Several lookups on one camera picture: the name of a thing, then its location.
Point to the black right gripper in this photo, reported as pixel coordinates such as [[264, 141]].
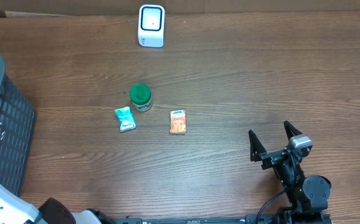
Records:
[[271, 158]]

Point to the orange tissue packet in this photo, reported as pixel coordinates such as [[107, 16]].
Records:
[[177, 122]]

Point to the green lid jar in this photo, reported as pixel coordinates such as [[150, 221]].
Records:
[[141, 97]]

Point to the teal tissue packet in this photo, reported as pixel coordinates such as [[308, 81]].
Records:
[[125, 119]]

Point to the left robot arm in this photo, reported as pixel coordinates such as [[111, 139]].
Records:
[[15, 210]]

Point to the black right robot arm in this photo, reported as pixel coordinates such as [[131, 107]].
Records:
[[308, 196]]

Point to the white barcode scanner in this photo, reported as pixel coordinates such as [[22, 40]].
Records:
[[151, 23]]

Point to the dark grey plastic basket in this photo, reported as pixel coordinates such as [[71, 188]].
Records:
[[17, 122]]

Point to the cardboard back panel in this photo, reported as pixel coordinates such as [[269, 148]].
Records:
[[119, 7]]

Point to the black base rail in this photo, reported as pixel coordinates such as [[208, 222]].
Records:
[[186, 221]]

